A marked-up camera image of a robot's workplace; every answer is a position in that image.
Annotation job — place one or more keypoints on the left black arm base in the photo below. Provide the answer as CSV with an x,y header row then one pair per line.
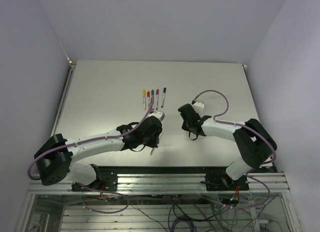
x,y
105,180

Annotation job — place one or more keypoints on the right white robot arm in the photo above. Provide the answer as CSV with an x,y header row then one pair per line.
x,y
254,143

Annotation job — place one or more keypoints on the green marker pen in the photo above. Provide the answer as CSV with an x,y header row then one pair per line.
x,y
152,102

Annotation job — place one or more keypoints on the orange marker pen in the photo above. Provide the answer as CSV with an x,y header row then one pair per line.
x,y
152,151

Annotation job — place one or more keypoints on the pink marker pen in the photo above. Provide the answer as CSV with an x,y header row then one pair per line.
x,y
157,102

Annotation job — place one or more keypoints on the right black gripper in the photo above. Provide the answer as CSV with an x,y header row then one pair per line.
x,y
184,127

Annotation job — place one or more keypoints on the yellow marker pen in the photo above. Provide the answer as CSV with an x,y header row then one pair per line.
x,y
144,99

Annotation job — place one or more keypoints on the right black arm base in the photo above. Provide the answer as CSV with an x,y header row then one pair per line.
x,y
216,179

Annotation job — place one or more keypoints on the red marker pen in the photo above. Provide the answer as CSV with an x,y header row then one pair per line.
x,y
148,102

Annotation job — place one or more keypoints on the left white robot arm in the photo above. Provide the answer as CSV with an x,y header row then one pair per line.
x,y
58,158

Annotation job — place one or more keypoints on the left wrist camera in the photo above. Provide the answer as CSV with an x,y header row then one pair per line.
x,y
158,114

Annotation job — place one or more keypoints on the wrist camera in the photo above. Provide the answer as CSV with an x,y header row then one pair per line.
x,y
158,114
198,106

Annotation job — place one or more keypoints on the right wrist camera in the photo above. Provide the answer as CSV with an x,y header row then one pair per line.
x,y
198,106

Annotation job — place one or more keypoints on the aluminium frame rail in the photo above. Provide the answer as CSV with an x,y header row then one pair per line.
x,y
129,184

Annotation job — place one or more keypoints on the white marker pen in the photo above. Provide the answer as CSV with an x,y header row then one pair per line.
x,y
163,100

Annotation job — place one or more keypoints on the aluminium table edge rail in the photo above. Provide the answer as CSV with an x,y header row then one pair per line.
x,y
63,97

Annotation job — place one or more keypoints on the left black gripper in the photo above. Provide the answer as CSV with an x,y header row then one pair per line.
x,y
155,141

